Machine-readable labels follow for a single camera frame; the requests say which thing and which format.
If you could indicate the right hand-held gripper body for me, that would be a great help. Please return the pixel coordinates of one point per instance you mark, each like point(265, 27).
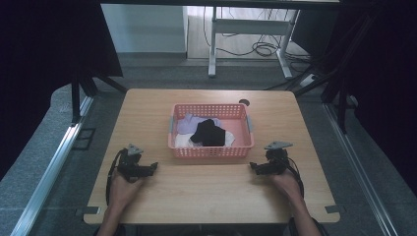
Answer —
point(278, 164)

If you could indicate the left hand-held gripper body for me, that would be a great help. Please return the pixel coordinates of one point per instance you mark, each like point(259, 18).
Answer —
point(129, 165)

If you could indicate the person's right hand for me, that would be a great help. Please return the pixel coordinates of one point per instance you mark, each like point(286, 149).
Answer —
point(288, 187)

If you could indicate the person's left hand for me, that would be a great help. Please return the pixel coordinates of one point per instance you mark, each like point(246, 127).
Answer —
point(122, 191)

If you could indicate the pink plastic basket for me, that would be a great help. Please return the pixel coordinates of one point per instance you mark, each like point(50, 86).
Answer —
point(242, 131)

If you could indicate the white cloth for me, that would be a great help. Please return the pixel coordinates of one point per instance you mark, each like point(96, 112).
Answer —
point(182, 141)

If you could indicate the lavender cloth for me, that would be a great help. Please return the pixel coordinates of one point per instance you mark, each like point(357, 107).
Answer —
point(188, 124)

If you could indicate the black cloth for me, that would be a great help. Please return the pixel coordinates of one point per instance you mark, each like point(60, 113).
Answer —
point(208, 134)

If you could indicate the dark round table grommet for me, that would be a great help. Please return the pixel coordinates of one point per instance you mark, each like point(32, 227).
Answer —
point(244, 102)

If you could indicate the black metal stand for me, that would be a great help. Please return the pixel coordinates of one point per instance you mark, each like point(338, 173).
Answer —
point(76, 98)
point(341, 98)

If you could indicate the white power strip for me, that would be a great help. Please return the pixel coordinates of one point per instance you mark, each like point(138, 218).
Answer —
point(309, 80)

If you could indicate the black curtain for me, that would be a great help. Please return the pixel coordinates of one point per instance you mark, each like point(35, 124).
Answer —
point(383, 82)
point(36, 65)

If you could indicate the white panel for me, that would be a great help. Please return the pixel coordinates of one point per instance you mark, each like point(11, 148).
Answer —
point(144, 28)

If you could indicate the dark floor cover frame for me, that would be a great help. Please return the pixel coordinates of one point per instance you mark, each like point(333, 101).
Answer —
point(84, 138)

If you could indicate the aluminium floor rail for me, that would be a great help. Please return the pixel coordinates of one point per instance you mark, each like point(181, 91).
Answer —
point(357, 170)
point(52, 170)

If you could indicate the white desk frame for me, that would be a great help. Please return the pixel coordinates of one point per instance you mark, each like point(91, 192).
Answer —
point(249, 26)

